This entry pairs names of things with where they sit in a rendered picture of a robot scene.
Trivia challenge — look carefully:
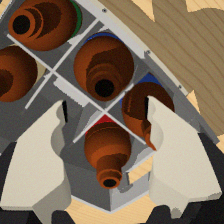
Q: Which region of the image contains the grey plastic crate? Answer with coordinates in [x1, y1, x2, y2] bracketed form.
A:
[0, 0, 220, 214]

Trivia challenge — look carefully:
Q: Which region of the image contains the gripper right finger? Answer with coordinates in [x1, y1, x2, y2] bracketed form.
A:
[145, 96, 224, 224]

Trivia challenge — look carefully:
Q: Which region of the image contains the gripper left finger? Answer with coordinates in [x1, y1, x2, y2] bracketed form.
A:
[0, 100, 72, 224]

